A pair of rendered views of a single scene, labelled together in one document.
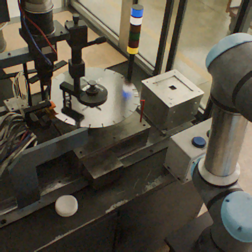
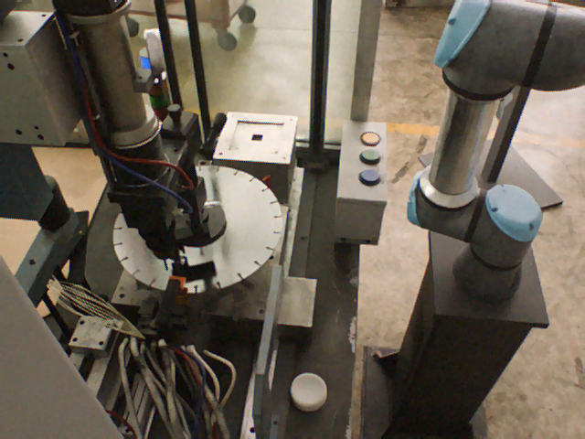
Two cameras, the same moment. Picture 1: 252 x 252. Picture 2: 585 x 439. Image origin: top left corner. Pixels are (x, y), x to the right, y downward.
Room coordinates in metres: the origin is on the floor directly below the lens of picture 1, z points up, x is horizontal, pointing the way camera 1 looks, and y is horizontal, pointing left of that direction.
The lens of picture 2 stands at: (0.30, 0.48, 1.71)
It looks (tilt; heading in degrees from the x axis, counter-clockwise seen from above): 48 degrees down; 316
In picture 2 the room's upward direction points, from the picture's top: 1 degrees counter-clockwise
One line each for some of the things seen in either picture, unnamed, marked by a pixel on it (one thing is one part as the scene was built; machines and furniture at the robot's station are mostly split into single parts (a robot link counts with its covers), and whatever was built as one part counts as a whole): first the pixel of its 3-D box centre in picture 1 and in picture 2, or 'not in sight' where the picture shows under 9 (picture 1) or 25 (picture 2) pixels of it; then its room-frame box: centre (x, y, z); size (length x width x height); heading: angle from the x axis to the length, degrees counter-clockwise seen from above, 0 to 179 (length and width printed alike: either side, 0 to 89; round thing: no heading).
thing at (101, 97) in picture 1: (92, 91); (196, 218); (0.92, 0.13, 0.96); 0.11 x 0.11 x 0.03
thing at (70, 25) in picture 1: (76, 48); (184, 161); (0.85, 0.17, 1.17); 0.06 x 0.05 x 0.20; 120
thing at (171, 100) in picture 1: (169, 101); (258, 160); (1.08, -0.17, 0.82); 0.18 x 0.18 x 0.15; 39
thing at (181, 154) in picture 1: (205, 146); (360, 180); (0.86, -0.30, 0.82); 0.28 x 0.11 x 0.15; 129
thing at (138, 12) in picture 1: (136, 10); (151, 58); (1.20, 0.01, 1.14); 0.05 x 0.04 x 0.03; 39
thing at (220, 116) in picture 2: (90, 39); (204, 132); (0.85, 0.13, 1.21); 0.08 x 0.06 x 0.03; 129
